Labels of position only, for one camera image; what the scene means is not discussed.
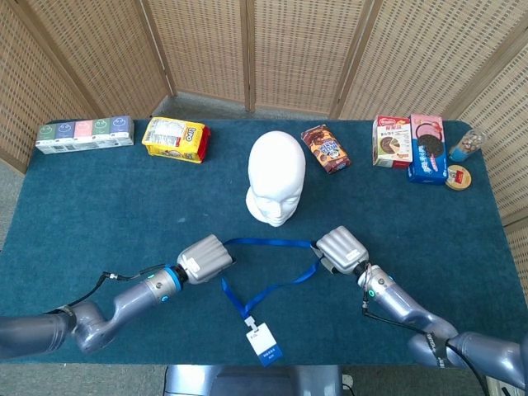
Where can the white foam mannequin head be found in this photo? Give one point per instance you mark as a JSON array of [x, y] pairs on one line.
[[276, 173]]

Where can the white power plug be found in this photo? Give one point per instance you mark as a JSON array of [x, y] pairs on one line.
[[348, 381]]

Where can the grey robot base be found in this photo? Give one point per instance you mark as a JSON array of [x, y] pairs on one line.
[[247, 381]]

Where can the white and blue badge card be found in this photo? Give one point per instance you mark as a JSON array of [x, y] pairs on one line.
[[264, 344]]

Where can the dark blue table cloth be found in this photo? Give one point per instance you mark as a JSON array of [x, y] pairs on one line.
[[123, 206]]

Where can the white red wafer box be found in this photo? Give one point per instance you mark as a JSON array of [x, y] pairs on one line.
[[389, 142]]

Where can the yellow red biscuit bag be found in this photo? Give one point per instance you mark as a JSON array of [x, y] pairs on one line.
[[173, 138]]

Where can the multicolour tissue pack row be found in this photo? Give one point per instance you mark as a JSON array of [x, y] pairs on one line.
[[82, 134]]

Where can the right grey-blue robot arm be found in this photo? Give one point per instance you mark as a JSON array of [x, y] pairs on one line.
[[404, 305]]

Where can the woven bamboo folding screen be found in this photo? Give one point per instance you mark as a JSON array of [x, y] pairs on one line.
[[206, 41]]

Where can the round wooden red lid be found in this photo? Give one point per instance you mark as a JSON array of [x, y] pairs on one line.
[[458, 178]]

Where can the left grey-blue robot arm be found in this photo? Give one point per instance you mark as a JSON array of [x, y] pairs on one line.
[[132, 295]]

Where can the pink blue sandwich cookie box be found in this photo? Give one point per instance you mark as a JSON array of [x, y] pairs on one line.
[[429, 152]]

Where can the clear plastic cup blue base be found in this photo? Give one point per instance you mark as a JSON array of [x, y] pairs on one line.
[[464, 148]]

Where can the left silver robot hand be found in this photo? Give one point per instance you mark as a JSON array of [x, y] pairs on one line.
[[204, 260]]

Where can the brown chocolate cookie pack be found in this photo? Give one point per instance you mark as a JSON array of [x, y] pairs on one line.
[[326, 148]]

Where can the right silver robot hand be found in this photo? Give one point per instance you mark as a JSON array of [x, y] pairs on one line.
[[344, 249]]

